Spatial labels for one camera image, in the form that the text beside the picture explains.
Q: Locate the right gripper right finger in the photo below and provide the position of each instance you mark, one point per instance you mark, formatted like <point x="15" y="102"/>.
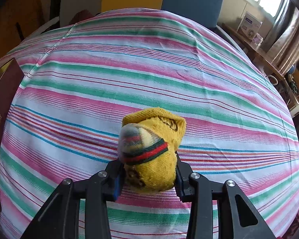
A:
<point x="237" y="216"/>

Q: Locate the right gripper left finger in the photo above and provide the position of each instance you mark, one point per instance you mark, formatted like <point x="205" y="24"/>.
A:
<point x="59" y="215"/>

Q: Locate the yellow patterned sock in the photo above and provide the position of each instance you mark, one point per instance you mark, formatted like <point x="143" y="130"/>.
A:
<point x="147" y="147"/>

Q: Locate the striped bed sheet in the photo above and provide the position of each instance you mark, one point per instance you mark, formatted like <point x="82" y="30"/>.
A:
<point x="81" y="80"/>

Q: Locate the wooden side desk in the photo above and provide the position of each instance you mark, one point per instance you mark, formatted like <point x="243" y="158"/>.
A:
<point x="289" y="80"/>

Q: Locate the pink curtain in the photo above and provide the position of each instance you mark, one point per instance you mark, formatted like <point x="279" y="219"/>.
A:
<point x="281" y="45"/>

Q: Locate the white appliance box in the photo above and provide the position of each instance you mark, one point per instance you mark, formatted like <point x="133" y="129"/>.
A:
<point x="249" y="26"/>

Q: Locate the dark red pillow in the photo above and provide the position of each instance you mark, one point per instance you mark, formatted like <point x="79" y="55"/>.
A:
<point x="81" y="16"/>

